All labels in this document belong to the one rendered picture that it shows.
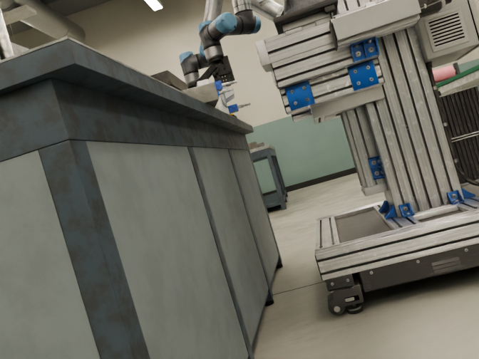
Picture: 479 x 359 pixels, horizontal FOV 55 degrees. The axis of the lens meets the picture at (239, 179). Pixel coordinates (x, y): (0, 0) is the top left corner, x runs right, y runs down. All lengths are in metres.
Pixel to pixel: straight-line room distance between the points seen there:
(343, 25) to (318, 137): 6.82
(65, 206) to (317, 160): 7.76
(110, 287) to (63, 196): 0.14
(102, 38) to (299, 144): 4.13
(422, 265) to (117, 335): 1.13
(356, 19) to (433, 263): 0.81
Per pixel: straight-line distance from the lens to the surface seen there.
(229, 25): 1.88
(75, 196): 0.69
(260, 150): 5.51
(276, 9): 2.40
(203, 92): 1.46
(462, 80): 5.17
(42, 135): 0.71
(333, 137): 8.37
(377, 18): 1.59
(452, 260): 1.63
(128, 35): 9.14
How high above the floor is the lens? 0.56
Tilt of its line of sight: 1 degrees down
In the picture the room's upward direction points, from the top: 16 degrees counter-clockwise
